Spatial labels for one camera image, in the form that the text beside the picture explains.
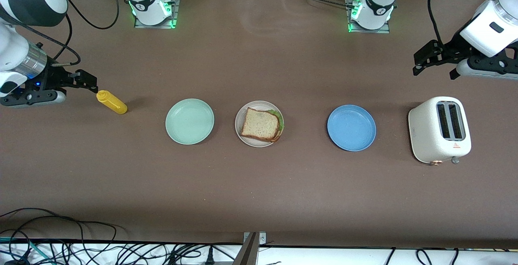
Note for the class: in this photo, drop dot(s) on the yellow squeeze mustard bottle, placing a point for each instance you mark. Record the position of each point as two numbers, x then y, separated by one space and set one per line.
114 104

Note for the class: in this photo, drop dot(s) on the beige round plate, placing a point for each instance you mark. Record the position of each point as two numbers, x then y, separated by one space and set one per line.
259 144

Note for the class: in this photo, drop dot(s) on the green lettuce leaf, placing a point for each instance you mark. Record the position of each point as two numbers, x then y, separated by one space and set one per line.
280 121

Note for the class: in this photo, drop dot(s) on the grey metal camera post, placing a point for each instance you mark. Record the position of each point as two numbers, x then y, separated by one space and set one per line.
247 253

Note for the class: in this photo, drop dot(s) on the mint green round plate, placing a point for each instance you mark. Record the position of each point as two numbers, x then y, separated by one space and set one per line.
189 121

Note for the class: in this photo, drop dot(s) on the blue round plate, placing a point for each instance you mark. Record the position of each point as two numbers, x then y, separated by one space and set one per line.
351 128

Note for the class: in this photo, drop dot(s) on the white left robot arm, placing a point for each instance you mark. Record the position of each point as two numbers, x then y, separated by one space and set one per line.
491 26

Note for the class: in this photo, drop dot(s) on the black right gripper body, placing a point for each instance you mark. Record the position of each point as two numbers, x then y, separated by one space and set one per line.
52 78

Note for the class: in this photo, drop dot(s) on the silver mounting bracket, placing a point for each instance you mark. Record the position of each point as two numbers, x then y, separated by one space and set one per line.
263 239

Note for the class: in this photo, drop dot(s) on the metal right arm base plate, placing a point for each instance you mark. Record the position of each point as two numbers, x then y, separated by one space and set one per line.
176 10

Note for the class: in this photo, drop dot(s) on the black power plug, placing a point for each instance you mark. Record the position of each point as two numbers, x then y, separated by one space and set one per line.
210 256

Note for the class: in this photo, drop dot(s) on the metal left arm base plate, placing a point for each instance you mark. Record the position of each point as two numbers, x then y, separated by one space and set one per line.
384 28

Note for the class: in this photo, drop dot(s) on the brown bread slice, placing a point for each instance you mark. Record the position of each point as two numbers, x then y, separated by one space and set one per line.
259 124
275 138

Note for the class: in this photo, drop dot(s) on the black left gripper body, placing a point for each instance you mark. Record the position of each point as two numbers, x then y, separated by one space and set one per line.
452 50

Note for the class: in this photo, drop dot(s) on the white two-slot toaster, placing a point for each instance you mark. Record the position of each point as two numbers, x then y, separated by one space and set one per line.
425 135

